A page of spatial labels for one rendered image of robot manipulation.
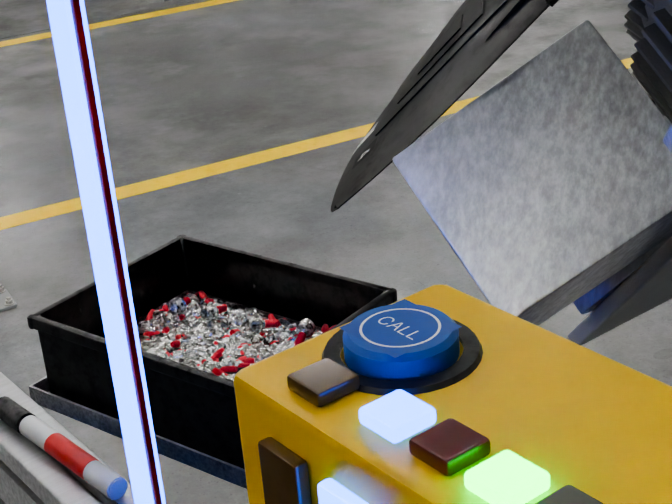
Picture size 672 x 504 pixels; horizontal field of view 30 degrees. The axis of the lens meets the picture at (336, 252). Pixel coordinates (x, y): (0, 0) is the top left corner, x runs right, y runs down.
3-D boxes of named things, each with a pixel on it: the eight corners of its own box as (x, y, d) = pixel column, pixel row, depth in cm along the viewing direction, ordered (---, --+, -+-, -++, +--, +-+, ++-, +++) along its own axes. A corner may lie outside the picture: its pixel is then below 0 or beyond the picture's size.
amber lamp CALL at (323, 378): (362, 389, 41) (360, 374, 41) (318, 410, 40) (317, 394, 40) (328, 370, 42) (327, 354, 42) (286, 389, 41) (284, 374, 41)
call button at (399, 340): (484, 366, 43) (482, 322, 42) (396, 410, 41) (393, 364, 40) (408, 327, 46) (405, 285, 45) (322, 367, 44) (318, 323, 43)
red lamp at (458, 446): (492, 455, 37) (492, 438, 37) (448, 479, 36) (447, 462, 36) (451, 431, 38) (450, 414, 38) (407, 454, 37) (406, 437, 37)
